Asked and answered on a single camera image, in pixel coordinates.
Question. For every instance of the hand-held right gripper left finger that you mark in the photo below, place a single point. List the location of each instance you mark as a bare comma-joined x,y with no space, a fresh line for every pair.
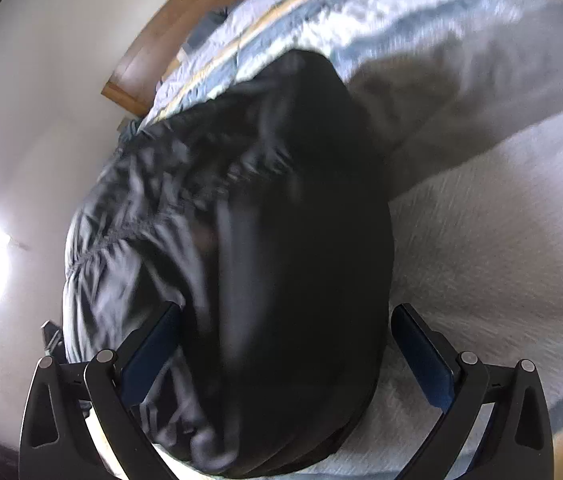
154,355

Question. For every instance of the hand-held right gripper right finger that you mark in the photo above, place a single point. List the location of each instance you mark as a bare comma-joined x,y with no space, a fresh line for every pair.
424,355

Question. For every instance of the black puffer jacket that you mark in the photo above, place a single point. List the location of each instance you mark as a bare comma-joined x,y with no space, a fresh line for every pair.
261,260

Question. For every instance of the striped duvet bed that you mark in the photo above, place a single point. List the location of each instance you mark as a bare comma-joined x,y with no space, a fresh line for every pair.
486,160

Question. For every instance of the blue-grey cloth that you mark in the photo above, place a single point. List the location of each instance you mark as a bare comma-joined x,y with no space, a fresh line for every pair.
129,131

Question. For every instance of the wooden headboard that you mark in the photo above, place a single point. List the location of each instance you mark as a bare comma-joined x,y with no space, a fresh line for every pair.
134,75

